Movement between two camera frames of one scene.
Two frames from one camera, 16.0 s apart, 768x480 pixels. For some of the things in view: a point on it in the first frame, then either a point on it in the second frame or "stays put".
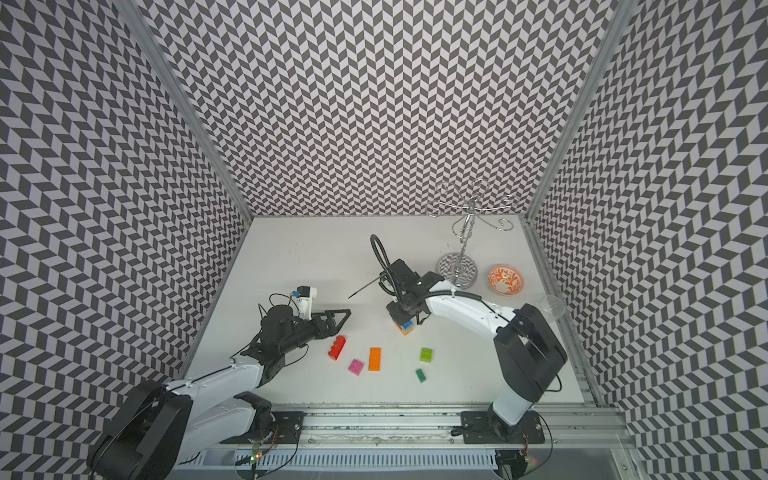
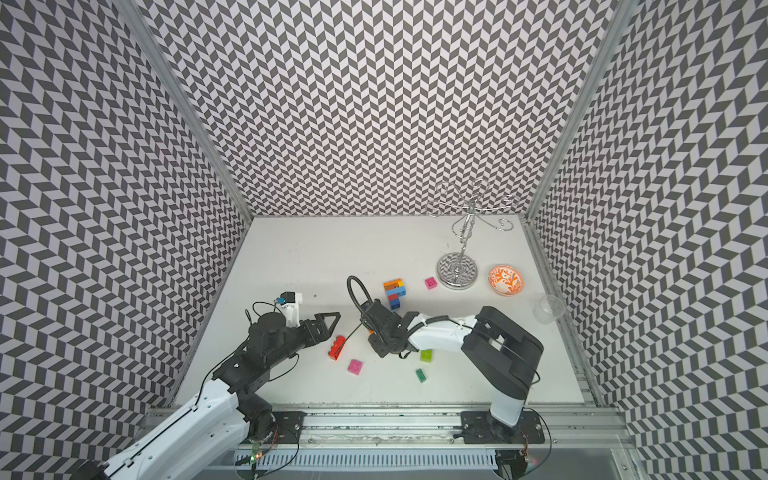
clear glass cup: x=552 y=306 stays put
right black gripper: x=396 y=316 → x=377 y=346
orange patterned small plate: x=505 y=280 stays put
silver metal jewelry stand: x=458 y=269 stays put
